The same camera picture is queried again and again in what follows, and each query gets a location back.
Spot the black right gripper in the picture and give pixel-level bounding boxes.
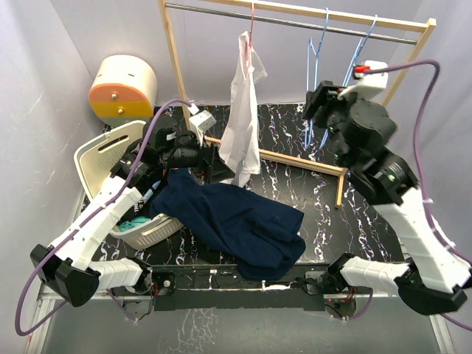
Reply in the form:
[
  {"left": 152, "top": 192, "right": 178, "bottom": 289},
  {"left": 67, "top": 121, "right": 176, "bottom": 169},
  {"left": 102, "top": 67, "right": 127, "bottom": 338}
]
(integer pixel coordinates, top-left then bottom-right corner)
[{"left": 302, "top": 82, "right": 370, "bottom": 169}]

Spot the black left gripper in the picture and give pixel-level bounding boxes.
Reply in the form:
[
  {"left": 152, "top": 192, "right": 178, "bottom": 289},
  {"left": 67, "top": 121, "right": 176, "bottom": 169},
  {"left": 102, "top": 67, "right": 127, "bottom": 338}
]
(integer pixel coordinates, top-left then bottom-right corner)
[{"left": 159, "top": 129, "right": 235, "bottom": 183}]

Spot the white t shirt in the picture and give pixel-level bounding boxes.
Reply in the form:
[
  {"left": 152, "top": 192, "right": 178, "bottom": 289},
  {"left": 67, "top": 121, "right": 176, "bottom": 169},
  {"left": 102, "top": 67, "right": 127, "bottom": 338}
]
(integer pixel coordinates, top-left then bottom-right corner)
[{"left": 219, "top": 32, "right": 267, "bottom": 187}]

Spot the navy blue t shirt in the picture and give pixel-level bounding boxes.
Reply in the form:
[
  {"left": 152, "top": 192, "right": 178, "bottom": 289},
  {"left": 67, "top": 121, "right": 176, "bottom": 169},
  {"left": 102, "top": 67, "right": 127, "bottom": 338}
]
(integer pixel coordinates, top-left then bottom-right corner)
[{"left": 150, "top": 169, "right": 306, "bottom": 281}]

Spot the black printed t shirt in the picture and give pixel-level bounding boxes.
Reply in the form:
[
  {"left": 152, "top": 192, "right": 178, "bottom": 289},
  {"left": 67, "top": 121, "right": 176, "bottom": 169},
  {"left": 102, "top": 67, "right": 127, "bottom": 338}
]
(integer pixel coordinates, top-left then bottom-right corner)
[{"left": 133, "top": 181, "right": 161, "bottom": 217}]

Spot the pink wire hanger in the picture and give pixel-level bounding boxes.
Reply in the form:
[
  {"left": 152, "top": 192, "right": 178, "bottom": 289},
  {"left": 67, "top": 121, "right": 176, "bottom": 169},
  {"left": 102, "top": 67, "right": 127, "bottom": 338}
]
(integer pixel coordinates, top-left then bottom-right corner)
[{"left": 245, "top": 1, "right": 255, "bottom": 69}]

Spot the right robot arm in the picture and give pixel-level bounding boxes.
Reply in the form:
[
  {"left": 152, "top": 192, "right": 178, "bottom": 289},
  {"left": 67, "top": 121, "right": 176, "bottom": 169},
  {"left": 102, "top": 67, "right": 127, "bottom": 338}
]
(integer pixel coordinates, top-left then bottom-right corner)
[{"left": 303, "top": 80, "right": 471, "bottom": 316}]

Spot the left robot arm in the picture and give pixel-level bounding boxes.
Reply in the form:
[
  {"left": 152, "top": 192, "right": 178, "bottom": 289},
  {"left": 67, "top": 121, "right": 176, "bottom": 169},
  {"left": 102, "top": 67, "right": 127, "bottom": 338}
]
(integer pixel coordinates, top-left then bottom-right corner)
[{"left": 30, "top": 117, "right": 234, "bottom": 307}]

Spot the teal garment in basket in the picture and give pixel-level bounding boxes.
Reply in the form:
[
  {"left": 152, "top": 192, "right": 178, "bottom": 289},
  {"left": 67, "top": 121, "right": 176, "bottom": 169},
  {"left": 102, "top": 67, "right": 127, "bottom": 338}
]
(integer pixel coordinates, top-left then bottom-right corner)
[{"left": 118, "top": 216, "right": 150, "bottom": 232}]

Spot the cream orange yellow drawer box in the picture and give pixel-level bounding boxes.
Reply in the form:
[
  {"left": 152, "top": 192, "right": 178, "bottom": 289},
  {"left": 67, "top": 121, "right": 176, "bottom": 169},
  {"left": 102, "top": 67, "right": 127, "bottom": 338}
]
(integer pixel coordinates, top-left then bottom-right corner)
[{"left": 88, "top": 55, "right": 158, "bottom": 128}]

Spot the white plastic laundry basket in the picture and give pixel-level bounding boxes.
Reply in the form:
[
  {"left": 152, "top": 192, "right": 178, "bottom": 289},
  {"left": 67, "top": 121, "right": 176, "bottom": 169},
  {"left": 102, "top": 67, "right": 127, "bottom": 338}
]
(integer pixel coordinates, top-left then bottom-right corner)
[{"left": 73, "top": 119, "right": 185, "bottom": 249}]

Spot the wooden clothes rack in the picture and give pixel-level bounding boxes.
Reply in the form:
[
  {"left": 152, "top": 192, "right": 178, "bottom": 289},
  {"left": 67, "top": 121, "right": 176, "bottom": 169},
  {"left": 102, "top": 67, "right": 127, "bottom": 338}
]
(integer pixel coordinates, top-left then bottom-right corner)
[{"left": 157, "top": 0, "right": 437, "bottom": 209}]

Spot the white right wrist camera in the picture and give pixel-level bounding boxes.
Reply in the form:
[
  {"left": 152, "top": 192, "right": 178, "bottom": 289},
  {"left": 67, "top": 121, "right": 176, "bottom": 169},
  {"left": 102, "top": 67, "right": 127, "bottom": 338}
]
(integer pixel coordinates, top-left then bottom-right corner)
[{"left": 337, "top": 60, "right": 388, "bottom": 100}]

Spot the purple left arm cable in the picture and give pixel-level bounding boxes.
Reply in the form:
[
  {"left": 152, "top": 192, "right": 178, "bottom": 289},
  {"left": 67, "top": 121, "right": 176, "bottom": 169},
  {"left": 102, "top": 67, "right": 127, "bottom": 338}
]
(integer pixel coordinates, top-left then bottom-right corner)
[{"left": 14, "top": 99, "right": 194, "bottom": 336}]

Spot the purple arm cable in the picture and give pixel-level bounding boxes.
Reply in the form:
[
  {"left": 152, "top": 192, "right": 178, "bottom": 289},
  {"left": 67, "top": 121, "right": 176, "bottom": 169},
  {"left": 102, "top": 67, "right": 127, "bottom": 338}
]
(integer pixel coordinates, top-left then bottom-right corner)
[
  {"left": 14, "top": 99, "right": 194, "bottom": 336},
  {"left": 383, "top": 59, "right": 472, "bottom": 331}
]

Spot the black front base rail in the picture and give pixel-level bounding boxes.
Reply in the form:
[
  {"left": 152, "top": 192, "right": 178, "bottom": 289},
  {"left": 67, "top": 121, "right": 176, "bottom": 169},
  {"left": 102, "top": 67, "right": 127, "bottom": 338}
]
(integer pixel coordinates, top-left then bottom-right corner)
[{"left": 152, "top": 263, "right": 326, "bottom": 311}]

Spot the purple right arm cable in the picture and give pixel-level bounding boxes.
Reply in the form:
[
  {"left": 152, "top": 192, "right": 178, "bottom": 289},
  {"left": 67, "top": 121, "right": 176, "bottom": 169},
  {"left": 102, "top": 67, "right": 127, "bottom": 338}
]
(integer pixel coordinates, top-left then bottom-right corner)
[{"left": 383, "top": 59, "right": 472, "bottom": 331}]

